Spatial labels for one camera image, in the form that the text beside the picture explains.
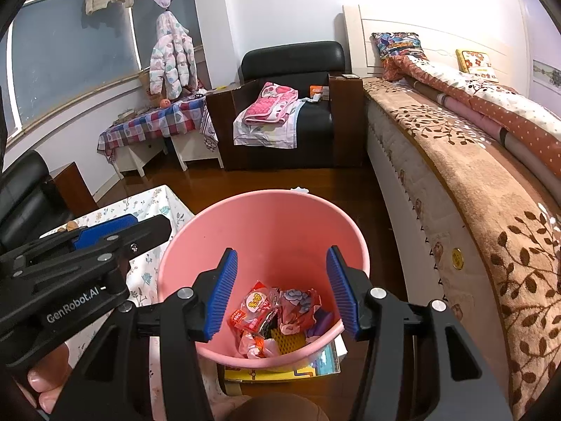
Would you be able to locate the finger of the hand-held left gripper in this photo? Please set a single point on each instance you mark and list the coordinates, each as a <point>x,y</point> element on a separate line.
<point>105,230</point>
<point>144,234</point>

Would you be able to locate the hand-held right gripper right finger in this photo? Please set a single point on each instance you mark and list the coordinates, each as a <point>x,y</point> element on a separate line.
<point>342,294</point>

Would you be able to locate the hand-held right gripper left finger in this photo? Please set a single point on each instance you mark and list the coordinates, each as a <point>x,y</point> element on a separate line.
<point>223,298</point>

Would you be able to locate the clear red snack wrapper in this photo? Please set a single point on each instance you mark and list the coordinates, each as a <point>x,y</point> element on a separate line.
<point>256,305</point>

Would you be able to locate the dark red cloud print wrapper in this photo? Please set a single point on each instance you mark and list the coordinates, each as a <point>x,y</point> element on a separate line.
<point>298,302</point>

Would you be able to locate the orange plastic wrapper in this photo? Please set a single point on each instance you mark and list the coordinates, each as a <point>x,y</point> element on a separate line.
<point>256,346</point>

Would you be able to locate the yellow foam net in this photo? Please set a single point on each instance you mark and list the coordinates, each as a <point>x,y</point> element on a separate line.
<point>289,340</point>

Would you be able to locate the pink plastic bucket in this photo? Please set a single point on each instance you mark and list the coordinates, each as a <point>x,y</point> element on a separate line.
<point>271,237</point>

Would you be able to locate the person's left hand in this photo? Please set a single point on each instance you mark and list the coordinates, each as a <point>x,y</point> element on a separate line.
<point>46,381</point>

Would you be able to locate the floral bear print tablecloth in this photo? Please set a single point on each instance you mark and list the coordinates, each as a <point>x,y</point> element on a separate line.
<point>144,204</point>

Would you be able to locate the walnut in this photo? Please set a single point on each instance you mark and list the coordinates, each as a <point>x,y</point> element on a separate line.
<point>72,226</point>

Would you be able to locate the purple wrapper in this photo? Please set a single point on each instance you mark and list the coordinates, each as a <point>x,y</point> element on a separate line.
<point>322,322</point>

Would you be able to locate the white side table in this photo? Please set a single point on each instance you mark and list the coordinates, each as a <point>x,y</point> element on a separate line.
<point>195,151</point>
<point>136,158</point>

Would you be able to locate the yellow book under bucket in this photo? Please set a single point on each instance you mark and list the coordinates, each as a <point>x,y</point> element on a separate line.
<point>307,368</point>

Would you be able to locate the black leather armchair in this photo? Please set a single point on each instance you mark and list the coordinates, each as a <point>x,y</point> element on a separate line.
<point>285,59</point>
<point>26,193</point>

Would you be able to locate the white bed base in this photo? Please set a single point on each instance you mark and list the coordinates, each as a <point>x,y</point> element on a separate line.
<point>407,210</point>

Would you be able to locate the checkered tablecloth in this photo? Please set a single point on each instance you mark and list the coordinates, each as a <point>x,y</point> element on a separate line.
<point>149,123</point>

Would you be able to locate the floral hanging cloth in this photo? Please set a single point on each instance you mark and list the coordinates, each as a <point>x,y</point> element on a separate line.
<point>209,129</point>

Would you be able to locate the orange fruit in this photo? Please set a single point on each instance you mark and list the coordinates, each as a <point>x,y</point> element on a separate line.
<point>165,103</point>

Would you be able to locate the white printed cloth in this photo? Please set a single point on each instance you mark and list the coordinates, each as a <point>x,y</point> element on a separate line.
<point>263,133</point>

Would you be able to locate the bed with brown floral cover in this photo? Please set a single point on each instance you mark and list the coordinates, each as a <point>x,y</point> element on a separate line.
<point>482,193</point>

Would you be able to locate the white pink puffer jacket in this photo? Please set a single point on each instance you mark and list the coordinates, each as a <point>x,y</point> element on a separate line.
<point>173,61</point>

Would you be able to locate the large dark window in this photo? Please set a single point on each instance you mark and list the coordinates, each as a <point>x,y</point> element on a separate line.
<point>65,52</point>

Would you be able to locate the pink blanket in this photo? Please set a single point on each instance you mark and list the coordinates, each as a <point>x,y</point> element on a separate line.
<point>271,101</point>

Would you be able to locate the small orange box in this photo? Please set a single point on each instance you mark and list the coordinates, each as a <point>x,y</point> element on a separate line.
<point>318,93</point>

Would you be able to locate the orange dotted quilt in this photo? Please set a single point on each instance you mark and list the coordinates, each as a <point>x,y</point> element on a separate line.
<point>504,114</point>

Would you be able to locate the colourful floral pillow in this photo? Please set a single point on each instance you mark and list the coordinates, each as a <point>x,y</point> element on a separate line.
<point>399,48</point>

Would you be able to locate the yellow floral pillow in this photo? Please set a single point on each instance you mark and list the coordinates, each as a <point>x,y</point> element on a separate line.
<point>477,63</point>

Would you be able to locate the white bed headboard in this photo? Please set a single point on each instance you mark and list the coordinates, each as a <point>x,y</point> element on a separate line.
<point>438,30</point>

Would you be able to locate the white wardrobe door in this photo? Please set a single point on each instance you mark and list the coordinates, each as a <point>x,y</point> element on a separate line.
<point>541,39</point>

